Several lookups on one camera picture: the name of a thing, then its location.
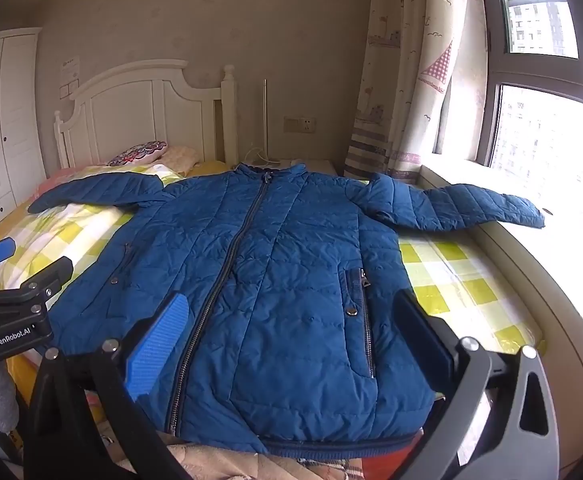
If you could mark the colourful patterned pillow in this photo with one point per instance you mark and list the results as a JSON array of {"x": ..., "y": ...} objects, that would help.
[{"x": 139, "y": 154}]

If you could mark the white wooden headboard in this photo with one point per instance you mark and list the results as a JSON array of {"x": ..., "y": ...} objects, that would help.
[{"x": 144, "y": 101}]

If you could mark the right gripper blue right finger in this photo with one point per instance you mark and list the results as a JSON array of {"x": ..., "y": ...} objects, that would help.
[{"x": 459, "y": 369}]

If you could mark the dark framed window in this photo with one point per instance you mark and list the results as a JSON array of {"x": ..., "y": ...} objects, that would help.
[{"x": 532, "y": 47}]

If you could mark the white nightstand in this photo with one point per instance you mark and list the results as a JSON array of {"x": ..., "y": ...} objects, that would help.
[{"x": 322, "y": 166}]

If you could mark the wall power socket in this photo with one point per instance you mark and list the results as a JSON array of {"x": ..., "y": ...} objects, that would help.
[{"x": 299, "y": 124}]

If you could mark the white wardrobe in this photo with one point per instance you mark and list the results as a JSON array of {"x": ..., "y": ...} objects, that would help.
[{"x": 21, "y": 164}]

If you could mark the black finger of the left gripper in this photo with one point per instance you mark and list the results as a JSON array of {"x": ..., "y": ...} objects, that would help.
[{"x": 48, "y": 282}]

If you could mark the pink beige pillow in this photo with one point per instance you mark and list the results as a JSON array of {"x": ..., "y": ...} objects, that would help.
[{"x": 180, "y": 159}]

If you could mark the yellow white checkered bedspread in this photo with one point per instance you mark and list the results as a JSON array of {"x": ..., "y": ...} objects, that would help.
[{"x": 451, "y": 284}]

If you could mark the patterned striped curtain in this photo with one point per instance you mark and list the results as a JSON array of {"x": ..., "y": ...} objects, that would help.
[{"x": 410, "y": 54}]

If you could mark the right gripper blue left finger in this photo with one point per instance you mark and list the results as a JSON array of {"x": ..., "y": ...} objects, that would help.
[{"x": 123, "y": 371}]

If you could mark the blue quilted puffer jacket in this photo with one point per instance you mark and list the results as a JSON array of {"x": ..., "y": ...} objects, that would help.
[{"x": 298, "y": 338}]

